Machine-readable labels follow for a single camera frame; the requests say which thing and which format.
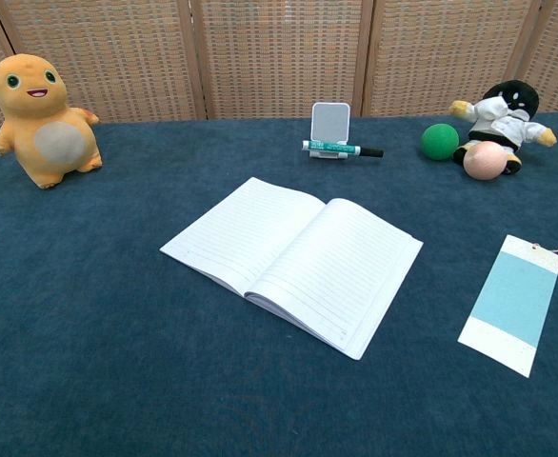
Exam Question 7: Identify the green foam ball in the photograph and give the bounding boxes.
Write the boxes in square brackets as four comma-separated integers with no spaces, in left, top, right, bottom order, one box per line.
[420,123,461,162]

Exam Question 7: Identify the white phone stand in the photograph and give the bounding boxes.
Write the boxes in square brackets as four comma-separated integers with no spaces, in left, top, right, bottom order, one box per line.
[309,101,354,162]

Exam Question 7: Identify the orange dinosaur plush toy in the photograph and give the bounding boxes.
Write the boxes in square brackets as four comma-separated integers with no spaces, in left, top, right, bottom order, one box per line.
[0,52,104,190]

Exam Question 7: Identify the lined notebook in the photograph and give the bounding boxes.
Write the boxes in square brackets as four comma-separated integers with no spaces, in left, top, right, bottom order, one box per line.
[158,176,425,362]

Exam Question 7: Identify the woven wooden folding screen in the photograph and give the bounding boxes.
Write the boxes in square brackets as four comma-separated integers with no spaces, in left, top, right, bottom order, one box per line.
[0,0,558,129]

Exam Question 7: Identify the peach foam ball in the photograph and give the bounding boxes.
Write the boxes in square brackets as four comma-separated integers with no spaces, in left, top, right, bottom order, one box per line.
[463,141,507,181]

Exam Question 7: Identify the dark blue table cloth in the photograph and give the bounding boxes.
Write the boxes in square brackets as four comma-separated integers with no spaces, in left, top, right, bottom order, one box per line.
[0,110,558,457]

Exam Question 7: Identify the blue and white bookmark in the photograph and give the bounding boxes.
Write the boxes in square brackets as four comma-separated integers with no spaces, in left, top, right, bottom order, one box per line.
[456,233,558,379]

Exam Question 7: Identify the green whiteboard marker pen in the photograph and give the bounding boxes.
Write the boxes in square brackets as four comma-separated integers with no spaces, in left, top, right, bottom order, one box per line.
[301,139,385,159]

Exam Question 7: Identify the black plush doll white coat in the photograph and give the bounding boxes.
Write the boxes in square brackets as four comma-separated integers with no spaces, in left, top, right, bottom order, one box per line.
[448,78,558,177]

